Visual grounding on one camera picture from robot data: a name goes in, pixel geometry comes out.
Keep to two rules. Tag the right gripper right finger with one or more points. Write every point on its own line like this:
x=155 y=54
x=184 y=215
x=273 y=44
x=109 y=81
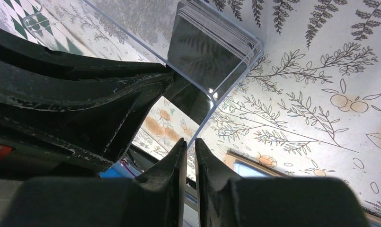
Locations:
x=226 y=199

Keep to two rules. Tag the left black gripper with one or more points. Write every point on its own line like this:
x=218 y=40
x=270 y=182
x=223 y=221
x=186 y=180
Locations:
x=72 y=128

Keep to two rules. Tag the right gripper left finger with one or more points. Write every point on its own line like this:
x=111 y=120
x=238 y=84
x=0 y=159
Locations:
x=155 y=198

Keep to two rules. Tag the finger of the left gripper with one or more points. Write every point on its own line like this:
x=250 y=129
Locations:
x=62 y=65

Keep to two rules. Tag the tan card holder wallet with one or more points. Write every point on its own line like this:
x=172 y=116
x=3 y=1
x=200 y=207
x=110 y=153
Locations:
x=247 y=168

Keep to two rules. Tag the black credit card stack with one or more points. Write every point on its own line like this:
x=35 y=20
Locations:
x=210 y=53

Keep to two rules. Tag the clear acrylic card box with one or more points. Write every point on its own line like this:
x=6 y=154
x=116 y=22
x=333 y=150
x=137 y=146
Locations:
x=128 y=30

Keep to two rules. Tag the blue plastic bin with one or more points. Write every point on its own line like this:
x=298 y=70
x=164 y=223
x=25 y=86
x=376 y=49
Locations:
x=121 y=169

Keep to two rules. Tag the green white chessboard mat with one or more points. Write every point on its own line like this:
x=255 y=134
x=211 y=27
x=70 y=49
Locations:
x=28 y=20

